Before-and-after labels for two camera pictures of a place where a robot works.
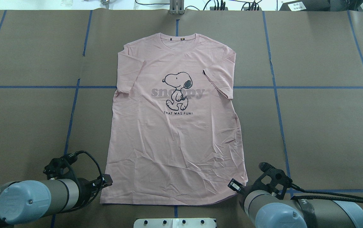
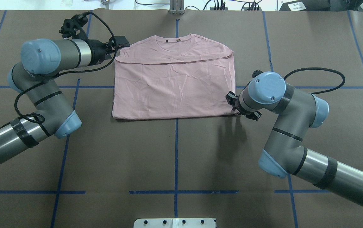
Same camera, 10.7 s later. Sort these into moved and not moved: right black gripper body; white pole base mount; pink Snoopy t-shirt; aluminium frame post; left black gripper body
Moved: right black gripper body; pink Snoopy t-shirt; left black gripper body
Not moved: aluminium frame post; white pole base mount
